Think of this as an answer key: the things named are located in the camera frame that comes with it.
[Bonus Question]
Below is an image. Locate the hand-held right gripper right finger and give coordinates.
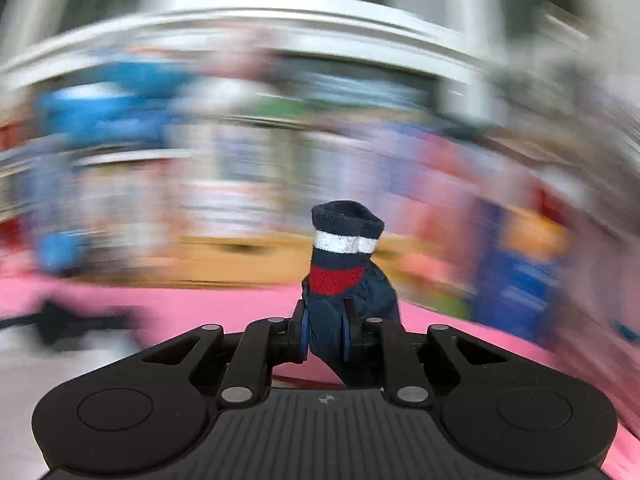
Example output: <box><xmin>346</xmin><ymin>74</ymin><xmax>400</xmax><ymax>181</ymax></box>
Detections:
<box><xmin>340</xmin><ymin>302</ymin><xmax>509</xmax><ymax>406</ymax></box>

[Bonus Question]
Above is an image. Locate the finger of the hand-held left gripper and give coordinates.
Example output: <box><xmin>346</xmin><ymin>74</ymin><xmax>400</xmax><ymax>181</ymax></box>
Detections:
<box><xmin>30</xmin><ymin>300</ymin><xmax>137</xmax><ymax>347</ymax></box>

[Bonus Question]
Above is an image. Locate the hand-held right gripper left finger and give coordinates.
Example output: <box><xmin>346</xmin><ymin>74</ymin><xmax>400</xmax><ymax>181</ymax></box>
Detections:
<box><xmin>132</xmin><ymin>300</ymin><xmax>309</xmax><ymax>406</ymax></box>

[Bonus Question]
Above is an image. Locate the white and navy jacket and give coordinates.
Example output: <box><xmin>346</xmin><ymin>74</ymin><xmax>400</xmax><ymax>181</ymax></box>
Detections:
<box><xmin>300</xmin><ymin>200</ymin><xmax>403</xmax><ymax>388</ymax></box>

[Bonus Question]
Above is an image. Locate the white textured table cover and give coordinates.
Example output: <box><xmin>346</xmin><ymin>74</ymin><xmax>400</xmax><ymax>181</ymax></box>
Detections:
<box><xmin>0</xmin><ymin>332</ymin><xmax>146</xmax><ymax>480</ymax></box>

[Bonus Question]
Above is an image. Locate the blue plush ball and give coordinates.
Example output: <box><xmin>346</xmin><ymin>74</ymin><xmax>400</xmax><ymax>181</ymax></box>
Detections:
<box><xmin>37</xmin><ymin>230</ymin><xmax>87</xmax><ymax>277</ymax></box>

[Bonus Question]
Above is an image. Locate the wooden drawer organizer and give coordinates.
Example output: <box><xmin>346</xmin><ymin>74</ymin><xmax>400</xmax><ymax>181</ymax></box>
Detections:
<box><xmin>180</xmin><ymin>234</ymin><xmax>406</xmax><ymax>288</ymax></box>

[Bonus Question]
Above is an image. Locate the pink rabbit print blanket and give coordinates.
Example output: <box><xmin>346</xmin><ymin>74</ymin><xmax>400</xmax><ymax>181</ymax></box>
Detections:
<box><xmin>0</xmin><ymin>275</ymin><xmax>640</xmax><ymax>480</ymax></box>

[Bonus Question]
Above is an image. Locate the row of shelved books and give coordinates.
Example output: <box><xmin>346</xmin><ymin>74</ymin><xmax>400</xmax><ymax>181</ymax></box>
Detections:
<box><xmin>0</xmin><ymin>50</ymin><xmax>640</xmax><ymax>341</ymax></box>

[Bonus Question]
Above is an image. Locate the blue printed box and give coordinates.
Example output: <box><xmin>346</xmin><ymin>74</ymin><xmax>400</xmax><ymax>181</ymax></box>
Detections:
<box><xmin>475</xmin><ymin>200</ymin><xmax>568</xmax><ymax>342</ymax></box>

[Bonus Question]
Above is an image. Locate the blue plush toy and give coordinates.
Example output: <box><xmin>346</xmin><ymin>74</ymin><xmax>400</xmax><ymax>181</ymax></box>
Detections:
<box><xmin>40</xmin><ymin>60</ymin><xmax>193</xmax><ymax>153</ymax></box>

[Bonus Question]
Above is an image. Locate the white window frame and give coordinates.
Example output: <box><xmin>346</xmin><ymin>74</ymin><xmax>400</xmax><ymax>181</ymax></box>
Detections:
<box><xmin>0</xmin><ymin>0</ymin><xmax>506</xmax><ymax>128</ymax></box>

